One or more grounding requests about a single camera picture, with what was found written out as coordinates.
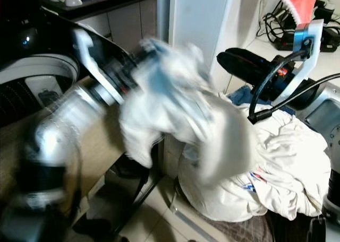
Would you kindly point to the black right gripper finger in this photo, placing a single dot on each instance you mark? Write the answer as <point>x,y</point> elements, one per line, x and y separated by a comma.
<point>244,66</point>

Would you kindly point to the white and blue garment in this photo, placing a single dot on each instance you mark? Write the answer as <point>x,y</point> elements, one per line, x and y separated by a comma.
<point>178,104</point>

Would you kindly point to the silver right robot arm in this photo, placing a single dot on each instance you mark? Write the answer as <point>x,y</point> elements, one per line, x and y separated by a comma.
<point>324,114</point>

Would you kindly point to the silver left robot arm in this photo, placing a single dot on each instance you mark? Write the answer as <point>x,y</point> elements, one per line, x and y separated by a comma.
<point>66,125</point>

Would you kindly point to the top-loading washing machine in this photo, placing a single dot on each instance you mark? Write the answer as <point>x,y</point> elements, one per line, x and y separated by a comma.
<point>32,67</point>

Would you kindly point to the cream clothes pile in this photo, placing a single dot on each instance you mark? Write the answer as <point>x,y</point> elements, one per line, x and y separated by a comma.
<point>281,167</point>

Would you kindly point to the blue denim garment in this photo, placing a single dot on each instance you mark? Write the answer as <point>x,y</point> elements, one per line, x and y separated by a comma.
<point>241,97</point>

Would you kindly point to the black power strip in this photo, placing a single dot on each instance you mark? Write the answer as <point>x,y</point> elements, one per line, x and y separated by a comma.
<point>297,42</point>

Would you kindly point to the white tall cabinet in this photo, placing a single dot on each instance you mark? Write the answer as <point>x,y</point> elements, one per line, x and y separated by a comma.
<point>207,16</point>

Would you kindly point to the grey metal pole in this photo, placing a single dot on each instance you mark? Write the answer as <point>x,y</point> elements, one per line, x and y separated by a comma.
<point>163,11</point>

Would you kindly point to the red towel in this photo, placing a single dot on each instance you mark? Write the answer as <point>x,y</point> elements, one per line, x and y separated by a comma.
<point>300,3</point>

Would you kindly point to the beige wooden board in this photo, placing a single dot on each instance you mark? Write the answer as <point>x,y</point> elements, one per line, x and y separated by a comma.
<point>101,141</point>

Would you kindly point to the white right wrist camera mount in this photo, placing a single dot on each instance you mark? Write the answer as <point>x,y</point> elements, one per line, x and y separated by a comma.
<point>309,56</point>

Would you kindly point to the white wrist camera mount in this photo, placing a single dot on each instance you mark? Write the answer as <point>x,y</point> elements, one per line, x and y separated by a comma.
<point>87,56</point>
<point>309,56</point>

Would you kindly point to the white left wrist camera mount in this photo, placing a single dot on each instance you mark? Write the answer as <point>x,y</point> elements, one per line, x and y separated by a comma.
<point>87,56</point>

